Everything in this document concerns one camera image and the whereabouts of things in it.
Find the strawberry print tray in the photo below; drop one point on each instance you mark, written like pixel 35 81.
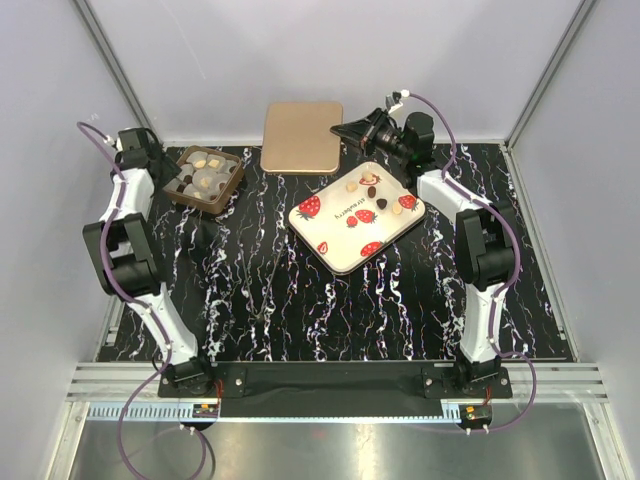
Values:
pixel 345 229

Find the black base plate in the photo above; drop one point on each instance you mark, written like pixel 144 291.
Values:
pixel 338 390

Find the brown chocolate box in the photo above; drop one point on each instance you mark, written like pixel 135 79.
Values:
pixel 208 189

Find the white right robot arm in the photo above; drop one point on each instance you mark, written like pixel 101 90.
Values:
pixel 486 251

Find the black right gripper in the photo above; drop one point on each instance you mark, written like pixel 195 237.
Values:
pixel 365 130

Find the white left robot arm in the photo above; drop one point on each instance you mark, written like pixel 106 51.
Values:
pixel 127 260

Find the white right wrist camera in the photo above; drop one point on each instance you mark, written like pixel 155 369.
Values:
pixel 394 101

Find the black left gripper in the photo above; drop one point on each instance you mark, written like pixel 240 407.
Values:
pixel 169 170

